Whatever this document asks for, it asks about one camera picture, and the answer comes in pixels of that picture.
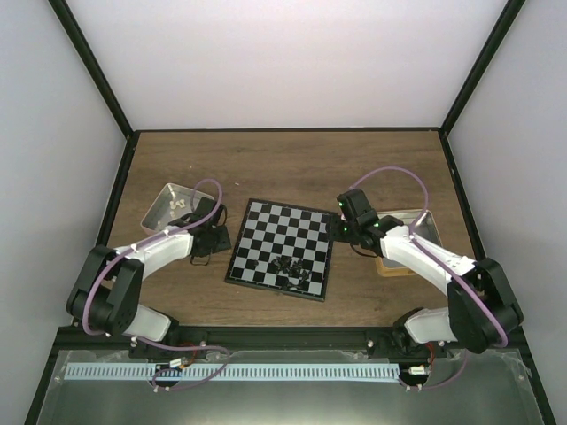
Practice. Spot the black enclosure frame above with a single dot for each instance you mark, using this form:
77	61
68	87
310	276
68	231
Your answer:
71	337

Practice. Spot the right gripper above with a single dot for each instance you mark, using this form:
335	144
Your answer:
334	230

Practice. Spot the yellow metal tin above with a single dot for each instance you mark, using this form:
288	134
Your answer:
425	228

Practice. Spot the pile of black chess pieces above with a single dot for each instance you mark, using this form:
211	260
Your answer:
291	274

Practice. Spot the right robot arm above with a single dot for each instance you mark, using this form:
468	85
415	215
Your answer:
482	310

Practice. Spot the black white chess board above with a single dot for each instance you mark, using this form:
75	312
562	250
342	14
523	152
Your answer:
271	229

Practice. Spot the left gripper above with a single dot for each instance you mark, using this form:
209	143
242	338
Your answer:
225	243

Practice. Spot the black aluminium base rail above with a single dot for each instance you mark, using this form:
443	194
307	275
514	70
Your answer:
377	342

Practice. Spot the pink metal tin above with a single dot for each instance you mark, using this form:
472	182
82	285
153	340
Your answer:
157	216

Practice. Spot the white chess pieces in tin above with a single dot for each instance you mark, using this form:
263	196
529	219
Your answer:
176	206

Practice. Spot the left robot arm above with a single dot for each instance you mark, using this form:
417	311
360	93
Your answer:
105	298

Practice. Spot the light blue slotted cable duct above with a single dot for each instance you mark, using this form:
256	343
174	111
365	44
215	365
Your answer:
388	373

